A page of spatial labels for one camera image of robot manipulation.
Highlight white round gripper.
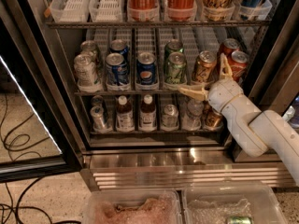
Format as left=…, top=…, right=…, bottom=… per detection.
left=178, top=53, right=243, bottom=112

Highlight orange LaCroix can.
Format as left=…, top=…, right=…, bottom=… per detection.
left=192, top=50, right=217, bottom=82

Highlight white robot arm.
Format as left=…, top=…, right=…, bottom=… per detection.
left=178, top=53, right=299, bottom=185

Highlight front red Coca-Cola can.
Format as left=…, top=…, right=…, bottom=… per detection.
left=228, top=50, right=248, bottom=82

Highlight front orange can bottom shelf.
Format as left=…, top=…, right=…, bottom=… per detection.
left=205, top=108, right=223, bottom=130

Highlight front green soda can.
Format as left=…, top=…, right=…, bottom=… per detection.
left=164, top=52, right=187, bottom=85

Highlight green soda can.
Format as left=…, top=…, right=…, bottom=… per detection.
left=164, top=52, right=187, bottom=85
left=164, top=39, right=184, bottom=59

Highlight rear red Coca-Cola can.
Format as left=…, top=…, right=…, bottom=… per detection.
left=218, top=38, right=240, bottom=58

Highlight rear green soda can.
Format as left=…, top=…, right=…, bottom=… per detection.
left=164, top=39, right=184, bottom=59

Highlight silver can bottom shelf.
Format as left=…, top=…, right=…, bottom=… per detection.
left=162, top=105, right=178, bottom=128

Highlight front blue striped Pepsi can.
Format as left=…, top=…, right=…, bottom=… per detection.
left=106, top=53, right=129, bottom=86

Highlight stainless steel fridge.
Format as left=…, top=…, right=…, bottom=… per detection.
left=18, top=0, right=299, bottom=192

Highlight rear blue Pepsi can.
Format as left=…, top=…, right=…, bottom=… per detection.
left=109, top=39, right=129, bottom=60

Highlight rear slim silver can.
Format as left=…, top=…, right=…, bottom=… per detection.
left=91, top=95, right=105, bottom=107

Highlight slim silver can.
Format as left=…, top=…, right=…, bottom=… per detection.
left=91, top=95, right=105, bottom=107
left=90, top=105, right=108, bottom=130

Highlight front slim silver can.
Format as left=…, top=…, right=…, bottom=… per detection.
left=90, top=105, right=108, bottom=130

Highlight front white silver can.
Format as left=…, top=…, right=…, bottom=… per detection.
left=74, top=54, right=99, bottom=87

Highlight white silver can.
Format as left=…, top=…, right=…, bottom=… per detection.
left=80, top=40, right=100, bottom=63
left=74, top=54, right=99, bottom=87

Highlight rear white silver can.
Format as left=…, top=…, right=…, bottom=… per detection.
left=80, top=40, right=100, bottom=63

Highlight green can in bin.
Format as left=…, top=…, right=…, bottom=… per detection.
left=226, top=216, right=253, bottom=224

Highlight open fridge glass door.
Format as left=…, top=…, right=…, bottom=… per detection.
left=0, top=0, right=83, bottom=182

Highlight clear water bottle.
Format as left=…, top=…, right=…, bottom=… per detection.
left=182, top=98, right=204, bottom=131

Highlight right brown tea bottle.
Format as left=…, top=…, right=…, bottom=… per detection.
left=139, top=94, right=156, bottom=132

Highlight brown tea bottle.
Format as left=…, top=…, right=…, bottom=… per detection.
left=116, top=95, right=134, bottom=131
left=139, top=94, right=156, bottom=132

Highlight left brown tea bottle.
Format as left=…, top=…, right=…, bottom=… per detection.
left=116, top=95, right=134, bottom=131

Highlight right clear plastic bin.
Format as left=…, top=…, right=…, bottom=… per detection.
left=181, top=182, right=288, bottom=224

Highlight clear plastic bin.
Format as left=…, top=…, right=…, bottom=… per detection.
left=82, top=189, right=182, bottom=224
left=181, top=182, right=288, bottom=224

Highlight clear bubble wrap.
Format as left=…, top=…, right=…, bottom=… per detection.
left=187, top=199, right=253, bottom=224

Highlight pink bubble wrap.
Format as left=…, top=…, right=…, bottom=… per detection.
left=94, top=198, right=175, bottom=224

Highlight left clear plastic bin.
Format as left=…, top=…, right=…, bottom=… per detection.
left=82, top=189, right=182, bottom=224

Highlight black floor cables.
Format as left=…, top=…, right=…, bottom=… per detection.
left=0, top=93, right=82, bottom=224

